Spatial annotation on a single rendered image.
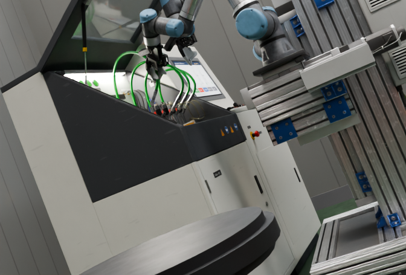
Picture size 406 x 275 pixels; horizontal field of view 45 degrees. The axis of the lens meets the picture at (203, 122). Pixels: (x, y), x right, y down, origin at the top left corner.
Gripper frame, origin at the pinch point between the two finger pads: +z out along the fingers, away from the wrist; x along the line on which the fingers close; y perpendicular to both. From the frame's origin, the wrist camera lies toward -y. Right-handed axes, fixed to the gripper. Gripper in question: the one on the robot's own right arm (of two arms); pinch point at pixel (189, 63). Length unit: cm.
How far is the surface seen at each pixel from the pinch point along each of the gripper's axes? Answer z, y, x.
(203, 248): 54, 66, -170
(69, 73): -18, -51, -24
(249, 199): 73, 0, 7
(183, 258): 54, 64, -172
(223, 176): 57, 0, -12
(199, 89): 5, -27, 62
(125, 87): -9, -54, 25
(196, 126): 31.0, -0.2, -19.0
